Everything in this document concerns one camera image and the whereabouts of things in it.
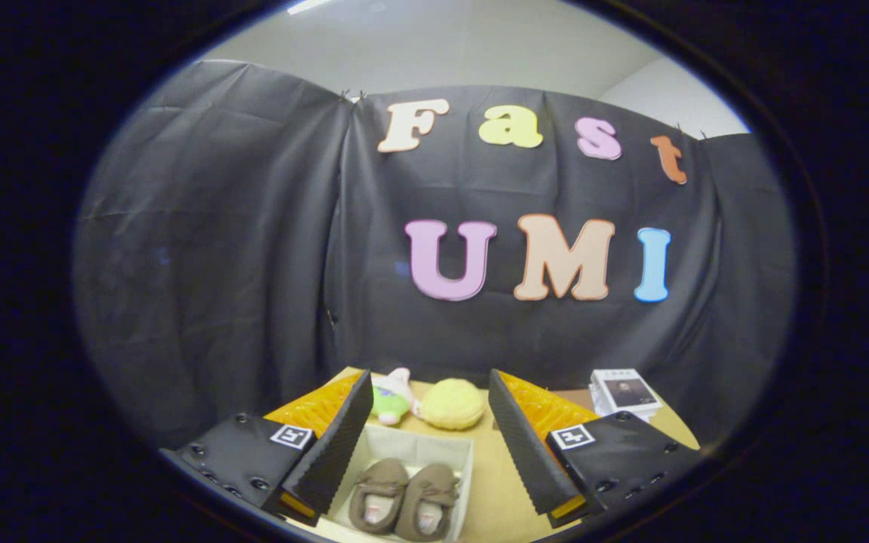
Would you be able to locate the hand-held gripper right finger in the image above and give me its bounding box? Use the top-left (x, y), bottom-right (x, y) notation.
top-left (487, 368), bottom-right (702, 529)

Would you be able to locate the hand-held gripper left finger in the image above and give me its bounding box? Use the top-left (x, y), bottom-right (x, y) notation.
top-left (159, 370), bottom-right (375, 527)

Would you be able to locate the brown fuzzy shoe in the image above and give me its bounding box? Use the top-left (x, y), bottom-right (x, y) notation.
top-left (349, 458), bottom-right (410, 535)
top-left (395, 462), bottom-right (460, 542)

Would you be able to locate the beige fabric storage box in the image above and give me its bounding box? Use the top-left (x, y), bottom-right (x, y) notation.
top-left (325, 422), bottom-right (475, 543)

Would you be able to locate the green and pink plush toy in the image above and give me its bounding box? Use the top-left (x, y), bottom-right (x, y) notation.
top-left (370, 367), bottom-right (420, 427)

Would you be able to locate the yellow plush toy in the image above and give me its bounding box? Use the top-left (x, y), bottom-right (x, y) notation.
top-left (419, 378), bottom-right (486, 431)

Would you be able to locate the white book with portrait cover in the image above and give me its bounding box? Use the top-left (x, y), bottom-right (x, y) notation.
top-left (589, 368), bottom-right (663, 416)

